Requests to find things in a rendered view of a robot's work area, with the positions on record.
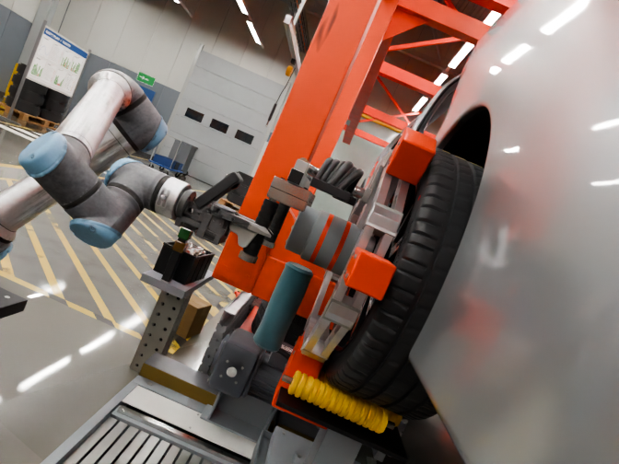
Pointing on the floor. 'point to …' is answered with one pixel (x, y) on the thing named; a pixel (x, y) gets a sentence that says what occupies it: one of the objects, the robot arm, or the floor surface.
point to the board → (53, 65)
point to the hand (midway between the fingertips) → (267, 230)
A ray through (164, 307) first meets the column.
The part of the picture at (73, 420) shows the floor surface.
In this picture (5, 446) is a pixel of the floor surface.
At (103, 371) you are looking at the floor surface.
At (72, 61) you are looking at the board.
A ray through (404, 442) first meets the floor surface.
